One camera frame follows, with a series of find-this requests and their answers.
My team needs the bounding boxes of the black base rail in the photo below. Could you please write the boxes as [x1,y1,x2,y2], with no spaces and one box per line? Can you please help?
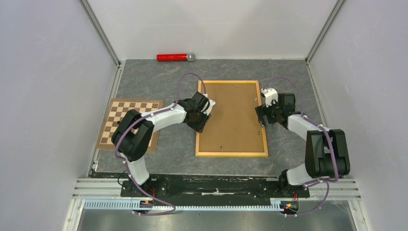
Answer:
[90,171,310,201]

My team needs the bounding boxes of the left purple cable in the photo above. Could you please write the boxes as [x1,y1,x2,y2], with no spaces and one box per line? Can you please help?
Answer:
[114,72,207,217]

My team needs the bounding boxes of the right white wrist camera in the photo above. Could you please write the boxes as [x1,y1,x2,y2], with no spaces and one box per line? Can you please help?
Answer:
[261,88,278,107]

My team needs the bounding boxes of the red glitter microphone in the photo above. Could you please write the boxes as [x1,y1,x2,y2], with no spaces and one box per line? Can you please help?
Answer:
[156,53,196,62]

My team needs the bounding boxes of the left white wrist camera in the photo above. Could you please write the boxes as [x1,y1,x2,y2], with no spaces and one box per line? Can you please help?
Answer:
[202,99,216,116]

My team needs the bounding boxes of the purple cable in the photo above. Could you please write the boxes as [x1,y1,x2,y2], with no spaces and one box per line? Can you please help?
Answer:
[114,72,207,217]
[261,75,341,218]

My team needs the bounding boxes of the yellow wooden picture frame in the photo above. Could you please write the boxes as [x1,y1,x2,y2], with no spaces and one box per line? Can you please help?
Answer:
[195,79,269,158]

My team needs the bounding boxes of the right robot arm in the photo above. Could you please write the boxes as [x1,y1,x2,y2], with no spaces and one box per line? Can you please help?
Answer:
[255,88,351,196]

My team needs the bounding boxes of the brown backing board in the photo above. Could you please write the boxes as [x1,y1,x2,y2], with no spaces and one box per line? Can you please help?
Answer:
[198,83,266,154]

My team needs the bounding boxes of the wooden chessboard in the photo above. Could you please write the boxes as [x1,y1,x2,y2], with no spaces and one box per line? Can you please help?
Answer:
[96,98,164,151]

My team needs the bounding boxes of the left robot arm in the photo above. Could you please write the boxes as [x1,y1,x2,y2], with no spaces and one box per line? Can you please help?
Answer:
[111,92,216,196]

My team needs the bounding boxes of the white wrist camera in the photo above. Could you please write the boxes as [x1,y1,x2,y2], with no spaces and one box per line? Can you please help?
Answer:
[261,88,278,107]
[202,99,216,116]

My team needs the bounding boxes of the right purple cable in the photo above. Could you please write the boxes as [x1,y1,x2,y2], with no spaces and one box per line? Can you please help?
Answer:
[261,75,341,218]

